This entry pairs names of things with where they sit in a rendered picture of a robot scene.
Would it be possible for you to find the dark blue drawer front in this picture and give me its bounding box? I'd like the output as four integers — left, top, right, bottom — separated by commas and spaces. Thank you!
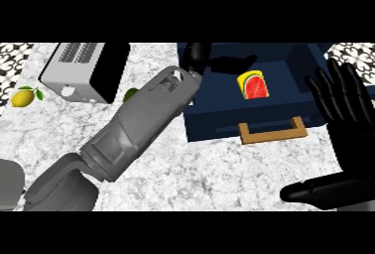
183, 97, 328, 144

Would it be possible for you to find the yellow lemon with green leaves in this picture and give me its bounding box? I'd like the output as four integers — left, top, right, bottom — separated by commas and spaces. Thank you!
9, 85, 47, 109

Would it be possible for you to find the white and black toaster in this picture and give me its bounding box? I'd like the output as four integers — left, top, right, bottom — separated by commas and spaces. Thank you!
38, 42, 131, 105

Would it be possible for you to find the dark blue open drawer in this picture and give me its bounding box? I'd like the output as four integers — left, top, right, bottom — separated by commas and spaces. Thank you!
176, 42, 340, 144

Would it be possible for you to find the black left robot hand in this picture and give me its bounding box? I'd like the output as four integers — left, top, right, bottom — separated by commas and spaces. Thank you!
177, 42, 260, 76

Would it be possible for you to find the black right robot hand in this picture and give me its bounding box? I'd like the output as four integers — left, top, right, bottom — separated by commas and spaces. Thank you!
279, 58, 375, 211

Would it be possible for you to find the yellow cup with watermelon print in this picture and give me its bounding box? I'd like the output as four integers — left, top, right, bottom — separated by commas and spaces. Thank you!
236, 69, 272, 100

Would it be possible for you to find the small green fruit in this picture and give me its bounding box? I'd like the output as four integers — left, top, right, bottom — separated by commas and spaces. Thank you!
121, 86, 140, 103

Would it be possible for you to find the wooden drawer handle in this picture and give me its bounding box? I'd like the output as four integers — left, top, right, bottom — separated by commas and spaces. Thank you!
238, 115, 309, 146

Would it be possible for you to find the grey robot torso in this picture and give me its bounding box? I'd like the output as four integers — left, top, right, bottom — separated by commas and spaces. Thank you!
0, 158, 27, 212

